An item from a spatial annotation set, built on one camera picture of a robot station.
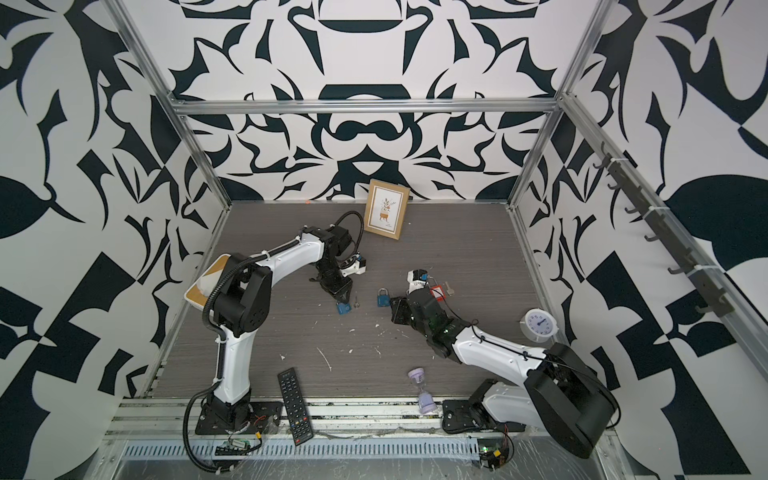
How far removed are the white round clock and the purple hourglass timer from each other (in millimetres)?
332

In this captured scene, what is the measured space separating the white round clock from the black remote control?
640 mm

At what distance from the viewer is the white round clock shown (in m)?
0.87

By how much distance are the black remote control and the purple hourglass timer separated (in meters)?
0.28

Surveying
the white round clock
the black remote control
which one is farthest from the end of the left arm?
the white round clock

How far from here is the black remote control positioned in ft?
2.39

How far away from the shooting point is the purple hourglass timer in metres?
0.75

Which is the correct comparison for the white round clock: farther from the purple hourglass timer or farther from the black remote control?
the black remote control
